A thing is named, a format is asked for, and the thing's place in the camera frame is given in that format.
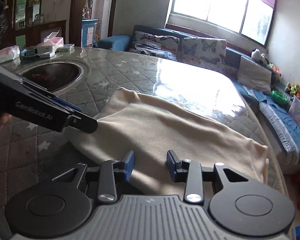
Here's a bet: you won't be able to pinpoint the cream knit garment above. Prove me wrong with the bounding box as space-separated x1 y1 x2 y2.
64 88 268 196

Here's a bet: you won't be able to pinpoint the black round induction cooktop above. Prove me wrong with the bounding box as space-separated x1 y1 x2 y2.
21 62 83 93

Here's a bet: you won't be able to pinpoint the pink tissue pack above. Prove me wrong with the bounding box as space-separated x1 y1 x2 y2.
0 45 20 64

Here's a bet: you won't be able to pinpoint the teal smart watch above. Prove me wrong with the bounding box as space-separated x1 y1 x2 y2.
19 47 39 61

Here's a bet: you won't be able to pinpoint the white power strip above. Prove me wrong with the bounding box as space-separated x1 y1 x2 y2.
39 51 55 59

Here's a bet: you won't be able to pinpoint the green card box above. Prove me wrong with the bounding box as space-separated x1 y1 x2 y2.
57 44 75 52

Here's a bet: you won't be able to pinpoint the grey quilted star table cover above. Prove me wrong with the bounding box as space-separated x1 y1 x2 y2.
0 45 289 240

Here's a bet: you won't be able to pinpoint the pink white tissue box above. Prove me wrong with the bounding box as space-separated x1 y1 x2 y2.
37 31 64 54

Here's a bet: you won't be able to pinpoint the blue white small cabinet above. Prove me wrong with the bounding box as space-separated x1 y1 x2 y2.
81 19 98 47

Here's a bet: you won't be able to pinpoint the flat butterfly print pillow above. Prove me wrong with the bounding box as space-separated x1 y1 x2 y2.
129 31 180 61

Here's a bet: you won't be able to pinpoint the blue corner sofa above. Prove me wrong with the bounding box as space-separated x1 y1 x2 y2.
93 25 300 174

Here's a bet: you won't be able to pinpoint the grey plain cushion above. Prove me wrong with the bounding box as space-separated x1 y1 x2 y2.
237 56 271 93

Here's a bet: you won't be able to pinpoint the green plastic bowl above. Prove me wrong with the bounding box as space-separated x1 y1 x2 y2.
271 90 288 106

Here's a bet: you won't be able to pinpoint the upright butterfly print pillow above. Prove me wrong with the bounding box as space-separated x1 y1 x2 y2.
181 37 227 74

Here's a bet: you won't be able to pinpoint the blue sofa blanket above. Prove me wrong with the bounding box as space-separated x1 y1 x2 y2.
251 89 300 163

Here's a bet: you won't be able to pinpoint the black white plush toy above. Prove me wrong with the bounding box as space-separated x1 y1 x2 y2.
251 48 269 65

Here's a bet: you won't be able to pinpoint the small colourful plush toys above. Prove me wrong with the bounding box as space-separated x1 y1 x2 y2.
285 83 300 99

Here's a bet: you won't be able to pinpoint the window with frame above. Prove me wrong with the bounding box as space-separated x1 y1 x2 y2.
172 0 276 47

